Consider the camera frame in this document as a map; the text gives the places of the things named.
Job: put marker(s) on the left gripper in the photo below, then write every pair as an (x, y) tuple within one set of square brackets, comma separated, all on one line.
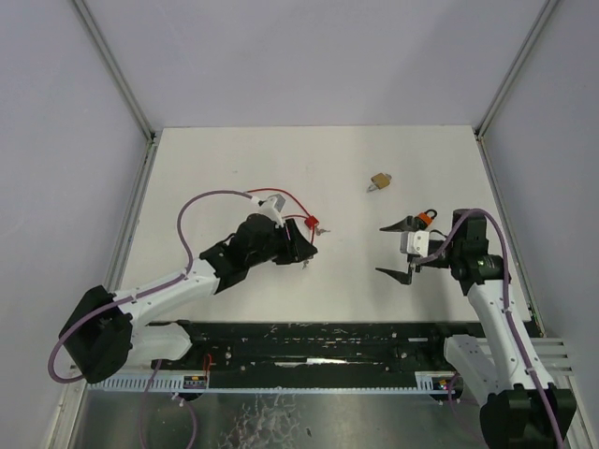
[(290, 243)]

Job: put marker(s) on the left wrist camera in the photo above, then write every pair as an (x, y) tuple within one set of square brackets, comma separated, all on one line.
[(271, 207)]

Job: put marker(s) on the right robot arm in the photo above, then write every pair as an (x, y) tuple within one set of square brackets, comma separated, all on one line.
[(520, 406)]

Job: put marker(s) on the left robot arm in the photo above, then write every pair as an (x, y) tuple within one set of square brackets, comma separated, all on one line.
[(108, 330)]

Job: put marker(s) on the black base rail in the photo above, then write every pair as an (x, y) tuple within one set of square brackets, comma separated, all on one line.
[(317, 355)]

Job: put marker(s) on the white slotted cable duct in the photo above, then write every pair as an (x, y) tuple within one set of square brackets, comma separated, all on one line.
[(162, 382)]

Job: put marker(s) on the red cable padlock on table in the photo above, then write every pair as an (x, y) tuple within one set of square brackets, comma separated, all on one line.
[(310, 220)]

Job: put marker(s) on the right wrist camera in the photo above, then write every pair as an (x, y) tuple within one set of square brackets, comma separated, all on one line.
[(415, 243)]

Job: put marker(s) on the orange black padlock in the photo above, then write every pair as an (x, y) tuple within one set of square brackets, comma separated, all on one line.
[(425, 218)]

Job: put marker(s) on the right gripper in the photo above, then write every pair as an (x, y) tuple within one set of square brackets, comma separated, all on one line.
[(416, 257)]

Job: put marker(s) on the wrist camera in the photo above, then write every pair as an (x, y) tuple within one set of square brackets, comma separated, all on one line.
[(415, 243), (271, 207)]

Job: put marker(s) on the brass padlock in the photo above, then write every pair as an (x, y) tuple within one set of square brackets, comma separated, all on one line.
[(378, 182)]

